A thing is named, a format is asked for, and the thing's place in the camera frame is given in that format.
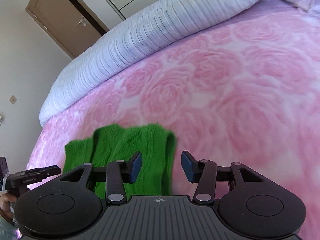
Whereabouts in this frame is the pink rose blanket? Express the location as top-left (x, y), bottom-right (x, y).
top-left (27, 8), bottom-right (319, 239)

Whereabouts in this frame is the white striped duvet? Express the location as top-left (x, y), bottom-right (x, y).
top-left (39, 0), bottom-right (259, 125)

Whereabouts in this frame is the brown wooden door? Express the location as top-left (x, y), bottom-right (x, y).
top-left (25, 0), bottom-right (108, 59)

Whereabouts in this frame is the person's left hand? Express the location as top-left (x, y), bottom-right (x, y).
top-left (0, 193), bottom-right (17, 223)

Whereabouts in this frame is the green knitted vest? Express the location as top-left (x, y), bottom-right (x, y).
top-left (63, 124), bottom-right (176, 196)

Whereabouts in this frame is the beige wall switch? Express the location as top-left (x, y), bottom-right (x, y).
top-left (9, 95), bottom-right (17, 105)

